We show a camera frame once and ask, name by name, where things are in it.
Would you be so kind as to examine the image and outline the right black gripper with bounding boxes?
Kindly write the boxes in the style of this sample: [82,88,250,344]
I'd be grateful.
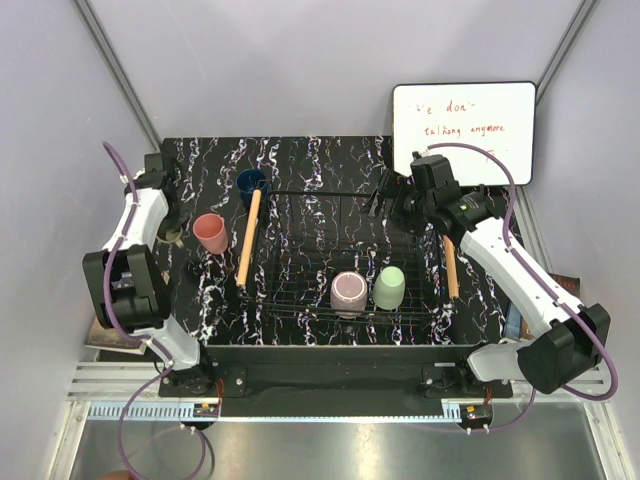
[359,169,434,238]

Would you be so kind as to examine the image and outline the lilac mug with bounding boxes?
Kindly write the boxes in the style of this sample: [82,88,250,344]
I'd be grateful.
[330,271,368,319]

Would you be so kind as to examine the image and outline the dark blue mug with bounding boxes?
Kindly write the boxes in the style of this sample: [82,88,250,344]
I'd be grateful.
[236,169,269,209]

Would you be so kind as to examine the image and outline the pink cup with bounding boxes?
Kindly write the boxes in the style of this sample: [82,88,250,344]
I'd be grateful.
[192,213,229,255]

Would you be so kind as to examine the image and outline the beige mug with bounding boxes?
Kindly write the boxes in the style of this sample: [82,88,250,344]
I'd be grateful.
[156,227,184,249]

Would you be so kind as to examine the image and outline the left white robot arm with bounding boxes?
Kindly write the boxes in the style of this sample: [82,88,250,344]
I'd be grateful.
[82,142,216,396]

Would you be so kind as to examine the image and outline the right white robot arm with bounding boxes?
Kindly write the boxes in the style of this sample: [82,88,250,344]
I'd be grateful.
[363,155,611,397]

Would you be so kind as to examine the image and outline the light green cup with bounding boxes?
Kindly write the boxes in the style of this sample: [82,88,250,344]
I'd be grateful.
[372,266,405,310]

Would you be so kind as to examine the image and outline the black marble mat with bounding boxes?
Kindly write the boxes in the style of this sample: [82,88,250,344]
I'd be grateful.
[155,136,509,346]

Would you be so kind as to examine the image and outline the white whiteboard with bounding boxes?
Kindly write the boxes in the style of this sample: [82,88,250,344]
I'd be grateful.
[392,81,537,187]

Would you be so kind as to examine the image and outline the books at right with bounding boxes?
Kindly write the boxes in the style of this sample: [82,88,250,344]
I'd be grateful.
[502,273,581,341]

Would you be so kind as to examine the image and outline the Tale of Two Cities book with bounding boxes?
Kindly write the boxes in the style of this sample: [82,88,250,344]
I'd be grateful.
[84,317,147,355]

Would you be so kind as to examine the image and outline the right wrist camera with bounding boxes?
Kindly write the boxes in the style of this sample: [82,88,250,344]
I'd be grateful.
[410,149,431,169]

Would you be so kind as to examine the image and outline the black wire dish rack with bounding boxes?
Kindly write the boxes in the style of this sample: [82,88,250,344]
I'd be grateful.
[242,191,449,327]

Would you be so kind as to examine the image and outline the right wooden rack handle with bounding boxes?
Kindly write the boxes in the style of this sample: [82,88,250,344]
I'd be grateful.
[443,236,459,299]

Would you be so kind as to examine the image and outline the wooden rack handle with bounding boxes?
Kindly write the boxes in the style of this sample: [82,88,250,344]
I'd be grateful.
[236,189,262,287]
[443,236,459,299]

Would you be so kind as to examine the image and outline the left wooden rack handle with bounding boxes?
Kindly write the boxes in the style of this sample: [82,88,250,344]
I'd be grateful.
[236,189,262,287]

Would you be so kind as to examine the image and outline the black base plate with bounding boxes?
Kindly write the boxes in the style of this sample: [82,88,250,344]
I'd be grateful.
[158,343,515,417]

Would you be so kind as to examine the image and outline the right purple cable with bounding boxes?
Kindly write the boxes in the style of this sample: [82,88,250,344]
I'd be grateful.
[422,142,620,436]

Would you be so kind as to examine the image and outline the purple cable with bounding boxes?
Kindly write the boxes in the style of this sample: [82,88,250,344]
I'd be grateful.
[422,142,620,436]
[102,141,216,476]

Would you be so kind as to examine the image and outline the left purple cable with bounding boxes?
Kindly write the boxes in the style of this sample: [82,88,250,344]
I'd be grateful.
[102,141,216,476]

